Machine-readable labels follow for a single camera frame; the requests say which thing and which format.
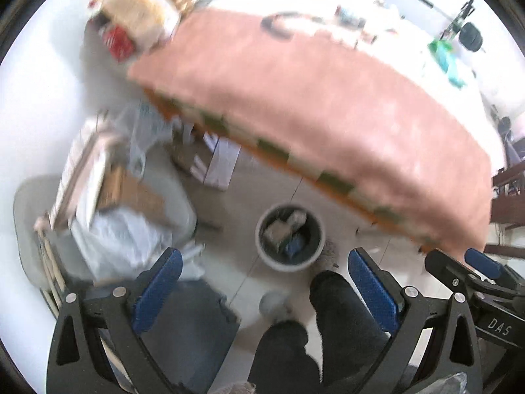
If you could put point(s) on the person's dark trousers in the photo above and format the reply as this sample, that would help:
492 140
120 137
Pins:
348 308

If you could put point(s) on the pink and striped tablecloth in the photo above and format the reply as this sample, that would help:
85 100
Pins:
328 102

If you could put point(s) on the dark wooden chair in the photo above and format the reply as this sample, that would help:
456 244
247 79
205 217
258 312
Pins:
508 201

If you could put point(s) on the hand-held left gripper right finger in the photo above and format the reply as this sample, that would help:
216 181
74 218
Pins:
371 291

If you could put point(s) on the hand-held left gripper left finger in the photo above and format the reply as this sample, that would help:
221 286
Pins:
158 291

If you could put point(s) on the white flat box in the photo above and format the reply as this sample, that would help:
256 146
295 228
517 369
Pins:
221 164

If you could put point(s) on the red soda can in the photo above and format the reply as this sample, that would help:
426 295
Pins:
119 41

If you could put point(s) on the yellow chips bag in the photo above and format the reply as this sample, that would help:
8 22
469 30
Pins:
135 4

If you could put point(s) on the white barbell rack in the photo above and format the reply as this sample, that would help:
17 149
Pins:
455 18

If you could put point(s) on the grey round trash bin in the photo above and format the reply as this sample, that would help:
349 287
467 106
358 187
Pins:
287 263

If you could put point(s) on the white slipper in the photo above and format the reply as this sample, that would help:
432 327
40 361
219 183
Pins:
275 301

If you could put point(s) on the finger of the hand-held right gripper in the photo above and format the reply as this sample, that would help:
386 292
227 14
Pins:
449 271
488 262

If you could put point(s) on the dark grey floor mat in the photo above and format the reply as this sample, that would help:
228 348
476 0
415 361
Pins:
192 336

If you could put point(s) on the checkered green orange tablecloth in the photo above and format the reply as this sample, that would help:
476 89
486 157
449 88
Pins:
336 182

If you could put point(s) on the grey plastic stool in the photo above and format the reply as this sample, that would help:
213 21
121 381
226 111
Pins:
33 213

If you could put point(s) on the clear printed plastic bag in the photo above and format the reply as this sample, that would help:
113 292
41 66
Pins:
141 131

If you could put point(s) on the green snack bag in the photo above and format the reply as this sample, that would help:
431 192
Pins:
439 46

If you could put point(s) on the brown cardboard box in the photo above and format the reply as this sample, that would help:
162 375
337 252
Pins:
131 197

